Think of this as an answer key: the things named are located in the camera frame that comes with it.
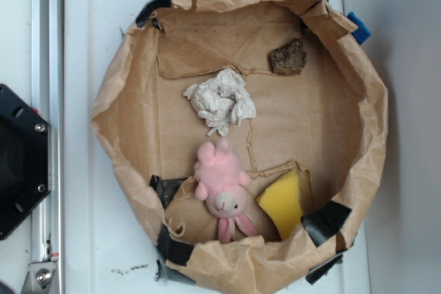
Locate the pink plush bunny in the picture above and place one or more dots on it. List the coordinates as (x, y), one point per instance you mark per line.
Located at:
(221, 185)

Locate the brown paper bag bin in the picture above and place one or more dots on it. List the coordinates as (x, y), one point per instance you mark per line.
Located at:
(329, 123)

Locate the crumpled white paper towel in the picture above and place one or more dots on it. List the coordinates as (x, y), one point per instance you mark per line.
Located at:
(221, 100)

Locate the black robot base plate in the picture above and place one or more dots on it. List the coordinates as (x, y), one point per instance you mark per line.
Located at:
(24, 160)

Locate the yellow sponge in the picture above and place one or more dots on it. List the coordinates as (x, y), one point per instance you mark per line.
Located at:
(281, 202)

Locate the aluminium frame rail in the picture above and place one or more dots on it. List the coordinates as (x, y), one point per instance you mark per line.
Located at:
(47, 60)

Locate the metal corner bracket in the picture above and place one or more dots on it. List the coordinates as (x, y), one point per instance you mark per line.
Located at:
(39, 278)

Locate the brown rock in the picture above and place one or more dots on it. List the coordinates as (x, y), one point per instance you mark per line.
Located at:
(289, 59)

